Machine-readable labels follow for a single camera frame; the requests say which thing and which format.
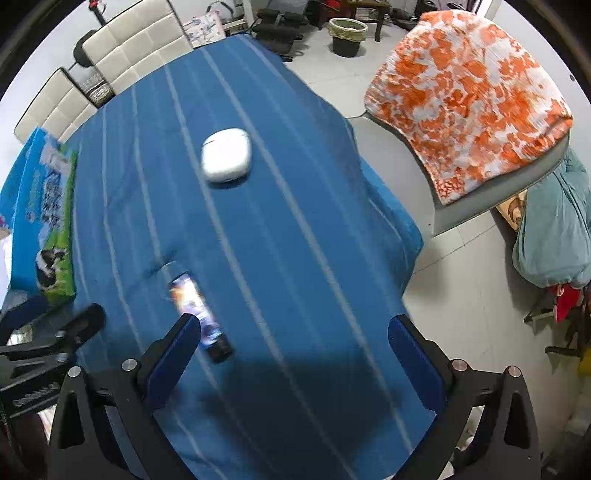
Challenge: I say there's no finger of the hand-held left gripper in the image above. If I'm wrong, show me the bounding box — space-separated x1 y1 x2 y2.
0 294 49 345
0 303 107 358

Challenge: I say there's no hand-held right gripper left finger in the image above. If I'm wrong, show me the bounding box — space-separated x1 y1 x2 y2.
48 313 201 480

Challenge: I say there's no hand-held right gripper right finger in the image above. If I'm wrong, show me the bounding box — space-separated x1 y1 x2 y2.
388 315 541 480

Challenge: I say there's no dark printed lighter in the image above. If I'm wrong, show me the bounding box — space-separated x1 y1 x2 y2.
167 272 234 364

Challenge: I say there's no blue printed cardboard box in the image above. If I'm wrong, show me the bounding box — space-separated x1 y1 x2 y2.
0 127 78 308

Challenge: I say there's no white earbuds case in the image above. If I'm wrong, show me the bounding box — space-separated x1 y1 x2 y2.
201 128 252 185

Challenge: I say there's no blue striped cloth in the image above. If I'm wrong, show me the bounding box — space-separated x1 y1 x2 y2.
60 34 437 480

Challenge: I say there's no red cloth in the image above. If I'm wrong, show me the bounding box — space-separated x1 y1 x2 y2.
549 284 585 324

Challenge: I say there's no grey chair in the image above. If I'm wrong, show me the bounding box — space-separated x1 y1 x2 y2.
345 111 573 238

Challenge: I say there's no teal blanket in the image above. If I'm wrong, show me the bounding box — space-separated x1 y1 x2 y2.
512 148 591 289

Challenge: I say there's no white padded chair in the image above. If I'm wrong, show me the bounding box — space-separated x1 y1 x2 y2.
14 67 98 141
74 0 195 95

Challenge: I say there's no grey patterned cushion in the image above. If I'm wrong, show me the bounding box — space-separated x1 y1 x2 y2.
81 74 114 109

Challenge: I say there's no orange floral cloth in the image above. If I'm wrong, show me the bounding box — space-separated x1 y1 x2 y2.
364 10 574 206

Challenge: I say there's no floral printed bag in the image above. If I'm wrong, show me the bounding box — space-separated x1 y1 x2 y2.
182 11 227 49

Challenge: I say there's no black trash bin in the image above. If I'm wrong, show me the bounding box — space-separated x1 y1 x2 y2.
329 17 369 58

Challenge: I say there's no black exercise bench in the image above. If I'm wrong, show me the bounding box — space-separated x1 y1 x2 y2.
252 8 310 63

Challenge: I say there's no brown wooden chair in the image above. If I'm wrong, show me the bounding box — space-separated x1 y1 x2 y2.
346 0 391 42

